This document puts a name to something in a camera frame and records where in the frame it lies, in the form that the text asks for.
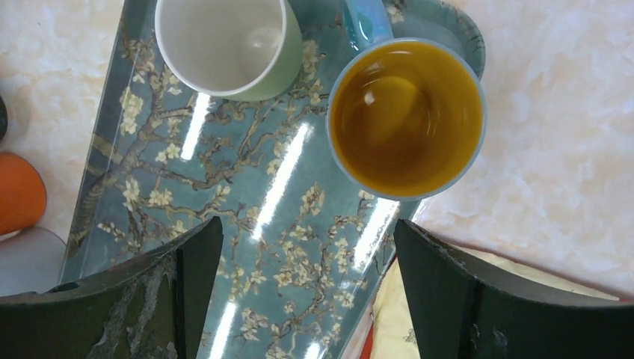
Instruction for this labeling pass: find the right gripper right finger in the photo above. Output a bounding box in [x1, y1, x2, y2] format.
[394, 220, 633, 358]

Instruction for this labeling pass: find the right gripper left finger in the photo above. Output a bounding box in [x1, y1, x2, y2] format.
[1, 217, 224, 358]

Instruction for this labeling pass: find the light blue mug yellow inside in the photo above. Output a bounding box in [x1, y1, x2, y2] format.
[325, 1, 487, 200]

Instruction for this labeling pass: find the light green mug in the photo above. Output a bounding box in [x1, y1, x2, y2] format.
[155, 0, 303, 101]

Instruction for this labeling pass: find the pale grey mug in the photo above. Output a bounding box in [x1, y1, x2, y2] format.
[1, 227, 66, 296]

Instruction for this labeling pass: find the orange mug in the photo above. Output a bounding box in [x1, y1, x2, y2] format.
[1, 152, 47, 236]

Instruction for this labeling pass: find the orange cream snack bag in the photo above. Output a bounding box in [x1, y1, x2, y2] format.
[342, 248, 618, 358]

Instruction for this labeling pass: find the floral blue serving tray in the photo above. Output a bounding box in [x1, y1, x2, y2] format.
[59, 0, 487, 359]

